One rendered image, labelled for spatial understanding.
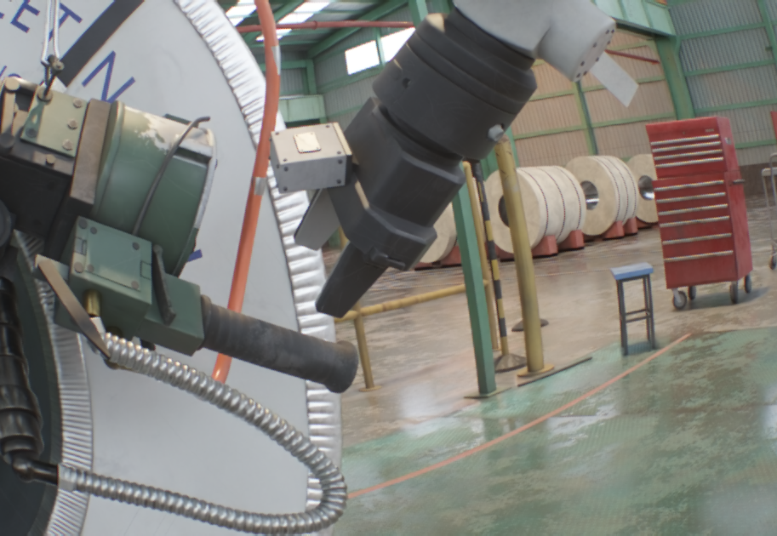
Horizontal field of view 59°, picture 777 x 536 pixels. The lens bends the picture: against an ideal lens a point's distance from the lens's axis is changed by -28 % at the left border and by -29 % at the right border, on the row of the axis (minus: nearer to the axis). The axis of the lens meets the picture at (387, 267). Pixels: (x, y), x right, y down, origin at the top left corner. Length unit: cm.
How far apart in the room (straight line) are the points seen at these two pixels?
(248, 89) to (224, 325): 31
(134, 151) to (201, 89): 24
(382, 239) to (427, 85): 10
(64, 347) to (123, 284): 20
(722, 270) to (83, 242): 487
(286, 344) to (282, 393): 22
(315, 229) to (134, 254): 15
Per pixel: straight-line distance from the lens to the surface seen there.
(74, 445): 78
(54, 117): 67
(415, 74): 55
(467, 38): 54
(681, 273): 541
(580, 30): 53
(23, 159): 62
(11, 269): 65
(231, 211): 86
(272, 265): 88
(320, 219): 66
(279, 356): 67
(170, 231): 65
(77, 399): 78
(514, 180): 438
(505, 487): 262
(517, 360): 472
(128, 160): 63
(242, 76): 89
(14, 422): 56
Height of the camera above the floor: 83
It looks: 3 degrees down
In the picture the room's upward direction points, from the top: 9 degrees counter-clockwise
